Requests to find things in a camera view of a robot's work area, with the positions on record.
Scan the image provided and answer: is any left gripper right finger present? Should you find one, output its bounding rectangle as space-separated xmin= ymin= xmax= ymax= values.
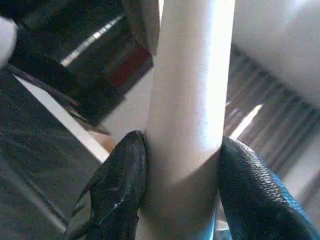
xmin=217 ymin=136 xmax=320 ymax=240

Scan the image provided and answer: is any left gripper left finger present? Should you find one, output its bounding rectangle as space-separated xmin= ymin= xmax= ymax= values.
xmin=64 ymin=130 xmax=149 ymax=240

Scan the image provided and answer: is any white plastic table leg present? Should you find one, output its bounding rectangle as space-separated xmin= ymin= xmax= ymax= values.
xmin=134 ymin=0 xmax=237 ymax=240

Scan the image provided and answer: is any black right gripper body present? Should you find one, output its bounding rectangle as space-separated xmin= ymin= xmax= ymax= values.
xmin=9 ymin=0 xmax=155 ymax=132

